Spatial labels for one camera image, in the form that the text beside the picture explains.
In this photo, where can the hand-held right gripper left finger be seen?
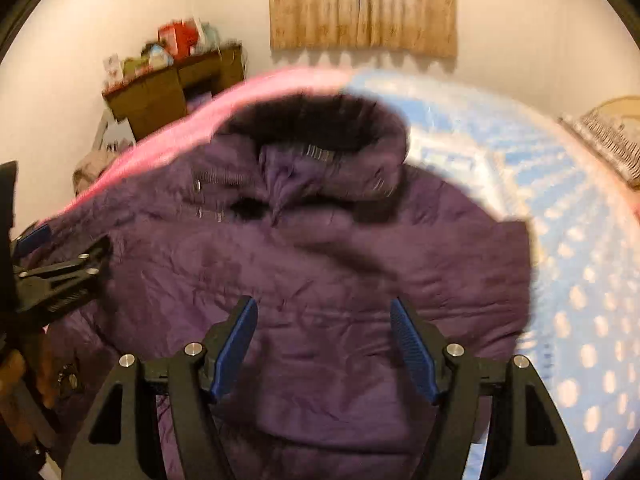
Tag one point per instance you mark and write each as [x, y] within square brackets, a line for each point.
[235, 345]

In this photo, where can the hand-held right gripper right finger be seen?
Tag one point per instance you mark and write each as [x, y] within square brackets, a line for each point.
[415, 355]

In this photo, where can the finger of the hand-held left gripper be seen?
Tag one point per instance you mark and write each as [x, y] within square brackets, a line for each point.
[36, 236]
[60, 280]

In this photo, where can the purple hooded jacket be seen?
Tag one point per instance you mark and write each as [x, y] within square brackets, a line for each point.
[310, 260]

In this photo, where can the beige cloth bag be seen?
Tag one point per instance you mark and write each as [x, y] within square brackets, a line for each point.
[95, 167]

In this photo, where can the brown wooden desk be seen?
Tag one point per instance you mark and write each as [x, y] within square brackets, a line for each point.
[150, 100]

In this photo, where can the blue dotted blanket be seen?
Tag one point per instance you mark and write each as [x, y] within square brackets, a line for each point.
[550, 210]

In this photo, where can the pink blanket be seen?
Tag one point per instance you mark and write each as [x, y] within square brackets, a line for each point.
[200, 120]

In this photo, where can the light blue packet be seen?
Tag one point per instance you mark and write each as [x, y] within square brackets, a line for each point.
[160, 56]

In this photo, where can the grey patterned pillow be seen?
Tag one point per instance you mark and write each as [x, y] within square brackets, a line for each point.
[607, 140]

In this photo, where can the yellow bed headboard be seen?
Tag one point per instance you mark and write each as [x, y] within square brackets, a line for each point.
[622, 104]

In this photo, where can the beige patterned curtain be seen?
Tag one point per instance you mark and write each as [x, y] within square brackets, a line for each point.
[360, 5]

